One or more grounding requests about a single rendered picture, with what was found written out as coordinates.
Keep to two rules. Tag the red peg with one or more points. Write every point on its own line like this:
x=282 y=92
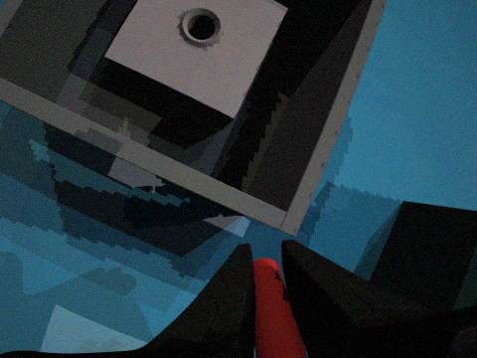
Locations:
x=276 y=334

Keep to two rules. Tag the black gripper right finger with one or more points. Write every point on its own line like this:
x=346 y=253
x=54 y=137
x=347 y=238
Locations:
x=341 y=315

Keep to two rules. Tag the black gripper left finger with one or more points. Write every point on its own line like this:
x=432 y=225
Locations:
x=219 y=323

